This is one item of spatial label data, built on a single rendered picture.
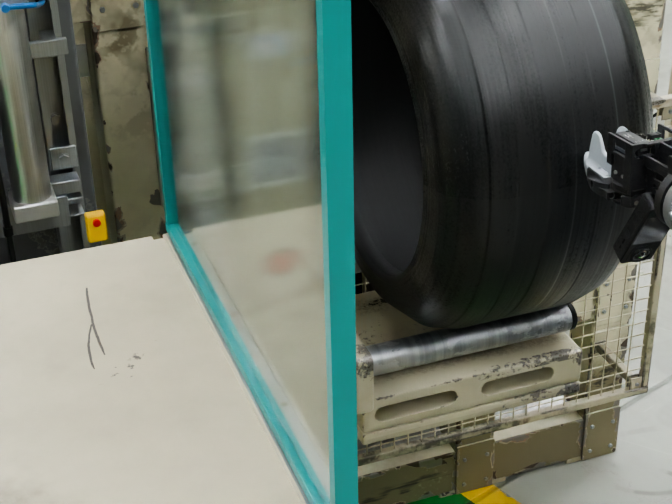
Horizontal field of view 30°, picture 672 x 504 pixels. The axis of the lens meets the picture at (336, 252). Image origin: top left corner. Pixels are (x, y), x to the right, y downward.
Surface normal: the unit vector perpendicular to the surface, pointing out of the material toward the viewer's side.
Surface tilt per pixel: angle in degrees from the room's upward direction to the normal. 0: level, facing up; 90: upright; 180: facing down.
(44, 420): 0
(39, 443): 0
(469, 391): 90
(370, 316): 0
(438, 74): 62
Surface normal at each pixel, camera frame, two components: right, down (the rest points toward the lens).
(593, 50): 0.27, -0.14
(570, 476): -0.02, -0.87
